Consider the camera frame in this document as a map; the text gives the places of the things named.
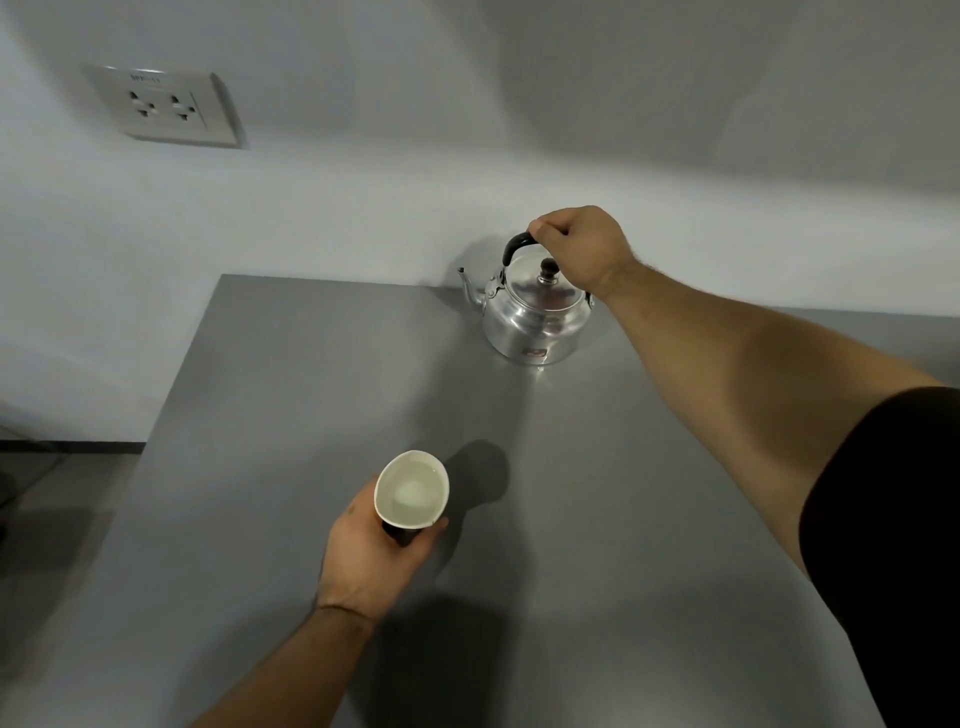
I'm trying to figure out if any person's right hand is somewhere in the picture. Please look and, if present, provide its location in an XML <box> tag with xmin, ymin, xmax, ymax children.
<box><xmin>527</xmin><ymin>205</ymin><xmax>640</xmax><ymax>303</ymax></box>

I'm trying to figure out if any person's left hand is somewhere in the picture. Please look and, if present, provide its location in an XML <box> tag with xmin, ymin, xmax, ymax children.
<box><xmin>315</xmin><ymin>475</ymin><xmax>450</xmax><ymax>623</ymax></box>

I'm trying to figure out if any white paper cup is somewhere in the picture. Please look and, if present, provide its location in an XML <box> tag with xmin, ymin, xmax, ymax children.
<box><xmin>373</xmin><ymin>450</ymin><xmax>450</xmax><ymax>547</ymax></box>

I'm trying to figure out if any silver metal kettle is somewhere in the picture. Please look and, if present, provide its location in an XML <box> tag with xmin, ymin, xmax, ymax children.
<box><xmin>456</xmin><ymin>231</ymin><xmax>596</xmax><ymax>368</ymax></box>

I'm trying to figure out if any person's left forearm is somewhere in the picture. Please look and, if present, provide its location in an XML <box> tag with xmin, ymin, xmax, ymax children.
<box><xmin>191</xmin><ymin>606</ymin><xmax>376</xmax><ymax>728</ymax></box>

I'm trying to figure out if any person's right forearm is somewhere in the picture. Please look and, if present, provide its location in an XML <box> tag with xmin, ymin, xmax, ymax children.
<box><xmin>597</xmin><ymin>262</ymin><xmax>945</xmax><ymax>579</ymax></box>

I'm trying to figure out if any black shirt sleeve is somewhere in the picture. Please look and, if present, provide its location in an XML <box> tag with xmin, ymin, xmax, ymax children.
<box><xmin>798</xmin><ymin>386</ymin><xmax>960</xmax><ymax>728</ymax></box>

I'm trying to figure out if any white wall power socket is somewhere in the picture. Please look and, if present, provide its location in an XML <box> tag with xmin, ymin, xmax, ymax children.
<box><xmin>87</xmin><ymin>64</ymin><xmax>245</xmax><ymax>149</ymax></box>

